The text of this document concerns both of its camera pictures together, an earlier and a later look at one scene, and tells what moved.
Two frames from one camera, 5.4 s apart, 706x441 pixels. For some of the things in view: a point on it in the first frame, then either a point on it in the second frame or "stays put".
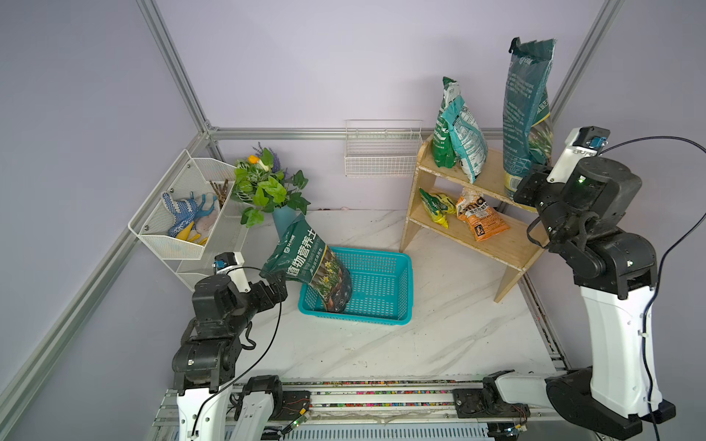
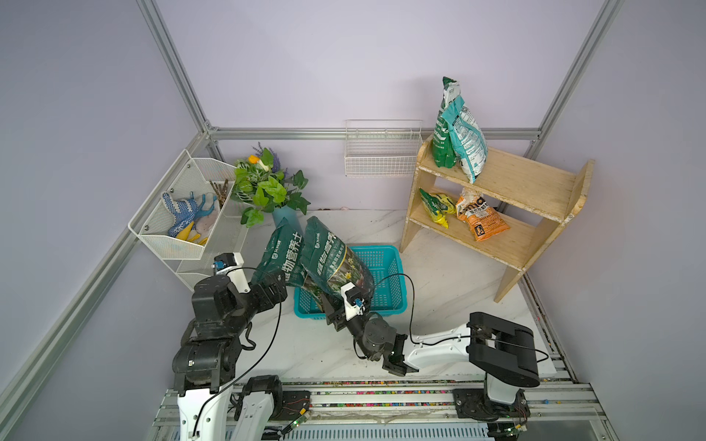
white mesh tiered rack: x=191 y=216 stays put
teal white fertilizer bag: x=469 y=136 stays put
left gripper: x=269 y=298 stays put
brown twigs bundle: x=221 y=192 stays put
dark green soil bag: x=529 y=141 to x=328 y=264
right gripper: x=532 y=186 to x=332 y=314
